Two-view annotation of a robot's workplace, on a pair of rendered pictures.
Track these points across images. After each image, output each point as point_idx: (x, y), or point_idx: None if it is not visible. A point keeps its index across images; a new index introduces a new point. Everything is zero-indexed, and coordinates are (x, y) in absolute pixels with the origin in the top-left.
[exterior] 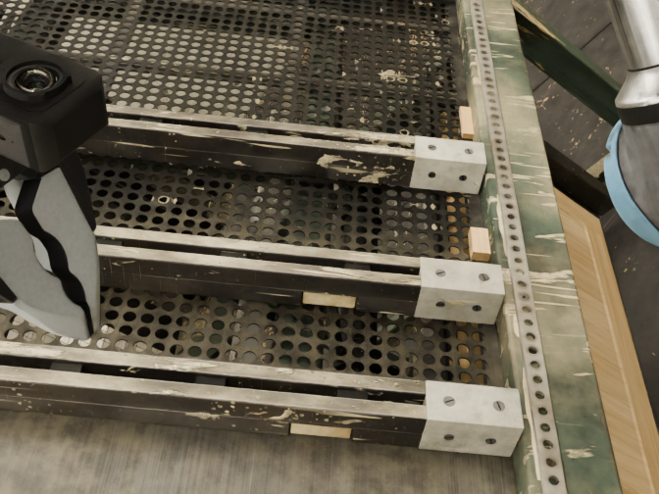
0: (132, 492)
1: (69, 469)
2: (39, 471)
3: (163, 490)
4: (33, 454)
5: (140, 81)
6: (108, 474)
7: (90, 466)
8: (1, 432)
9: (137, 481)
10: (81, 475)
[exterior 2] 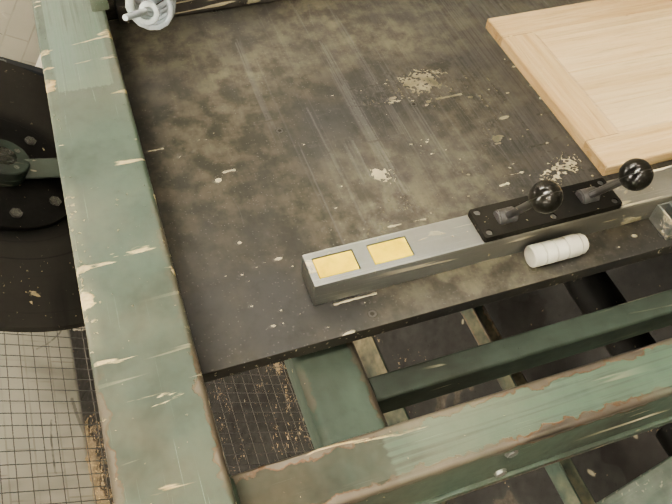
0: (468, 5)
1: (419, 5)
2: (403, 10)
3: (484, 0)
4: (390, 4)
5: (12, 0)
6: (445, 2)
7: (430, 1)
8: (359, 0)
9: (465, 0)
10: (430, 6)
